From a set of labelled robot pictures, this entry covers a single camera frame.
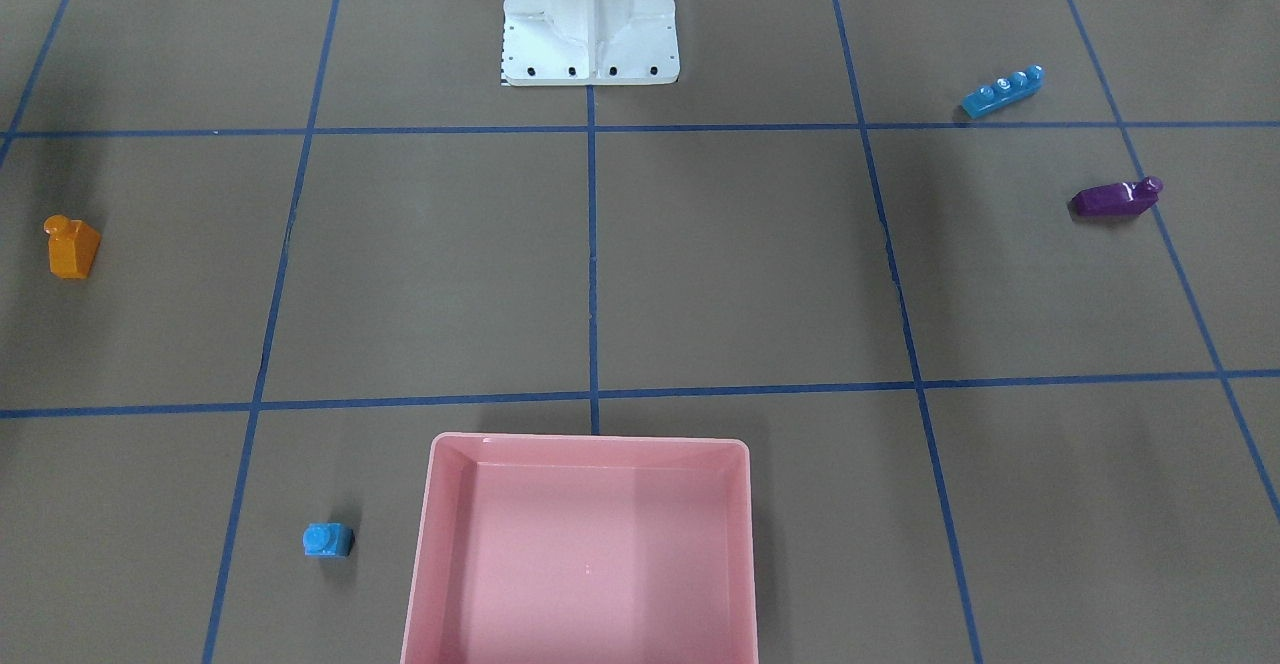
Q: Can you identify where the pink plastic box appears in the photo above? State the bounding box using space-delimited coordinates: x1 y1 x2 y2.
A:
399 432 760 663

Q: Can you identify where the small blue block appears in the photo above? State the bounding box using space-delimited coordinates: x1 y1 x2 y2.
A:
301 522 355 559

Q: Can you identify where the long blue stud block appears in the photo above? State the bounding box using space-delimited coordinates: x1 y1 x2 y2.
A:
960 64 1044 120

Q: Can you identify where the purple block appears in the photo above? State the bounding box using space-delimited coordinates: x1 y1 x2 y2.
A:
1069 177 1165 217

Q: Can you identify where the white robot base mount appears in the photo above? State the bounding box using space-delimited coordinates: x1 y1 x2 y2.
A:
500 0 681 87

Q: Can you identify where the orange block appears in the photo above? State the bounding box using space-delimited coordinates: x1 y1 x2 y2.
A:
44 214 102 280

